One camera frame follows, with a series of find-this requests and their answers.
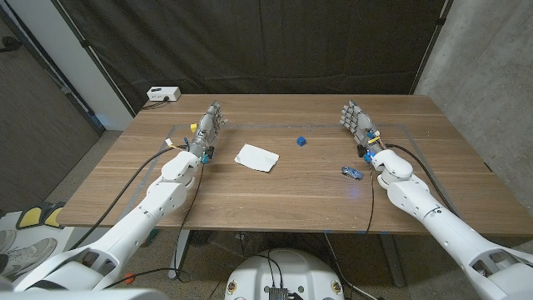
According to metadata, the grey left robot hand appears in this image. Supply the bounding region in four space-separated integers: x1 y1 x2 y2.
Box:
189 99 228 157

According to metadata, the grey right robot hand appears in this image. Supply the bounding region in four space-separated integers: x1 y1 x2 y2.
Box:
339 99 388 157

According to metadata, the blue toy car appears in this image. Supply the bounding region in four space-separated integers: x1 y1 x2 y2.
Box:
341 165 364 181

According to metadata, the white power strip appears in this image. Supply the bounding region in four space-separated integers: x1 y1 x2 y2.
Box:
146 86 182 103

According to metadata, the grey tape outline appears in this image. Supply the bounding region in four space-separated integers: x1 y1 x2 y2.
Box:
118 122 471 234

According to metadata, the black backdrop curtain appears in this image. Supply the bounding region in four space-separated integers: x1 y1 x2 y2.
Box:
52 0 453 114

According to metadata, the black round fan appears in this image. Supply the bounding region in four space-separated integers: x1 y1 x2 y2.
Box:
189 230 214 247

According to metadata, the black backdrop stand pole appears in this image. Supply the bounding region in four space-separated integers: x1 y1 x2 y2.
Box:
52 0 137 118
410 0 455 95

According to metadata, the blue and orange shoe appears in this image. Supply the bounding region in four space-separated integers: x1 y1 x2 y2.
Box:
141 227 160 248

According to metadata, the grey table leg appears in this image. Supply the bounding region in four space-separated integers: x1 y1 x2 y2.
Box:
378 232 407 288
167 229 192 279

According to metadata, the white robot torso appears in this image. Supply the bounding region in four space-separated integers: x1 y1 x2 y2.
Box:
223 248 346 300

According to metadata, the black box on torso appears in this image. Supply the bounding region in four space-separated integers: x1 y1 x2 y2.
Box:
268 286 292 300

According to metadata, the yellow and black foot pedal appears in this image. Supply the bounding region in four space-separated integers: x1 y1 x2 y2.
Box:
15 201 67 231

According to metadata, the grey sneaker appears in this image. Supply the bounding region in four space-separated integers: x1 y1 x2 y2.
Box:
0 237 58 278
0 229 17 255

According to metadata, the black power strip cable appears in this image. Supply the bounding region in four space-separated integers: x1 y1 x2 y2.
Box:
141 96 170 111

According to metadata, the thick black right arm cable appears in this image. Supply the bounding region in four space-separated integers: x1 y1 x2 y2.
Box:
383 142 460 218

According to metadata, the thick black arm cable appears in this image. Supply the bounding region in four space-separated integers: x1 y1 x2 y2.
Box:
68 143 188 251
383 142 460 218

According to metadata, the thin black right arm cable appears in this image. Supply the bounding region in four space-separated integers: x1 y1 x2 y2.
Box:
364 160 376 235

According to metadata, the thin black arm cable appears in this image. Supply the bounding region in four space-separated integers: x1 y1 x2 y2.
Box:
364 160 376 235
102 162 206 291

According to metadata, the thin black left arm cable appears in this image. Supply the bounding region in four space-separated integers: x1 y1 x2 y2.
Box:
102 162 206 291

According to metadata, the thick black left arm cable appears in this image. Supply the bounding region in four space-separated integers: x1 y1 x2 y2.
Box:
68 143 188 251

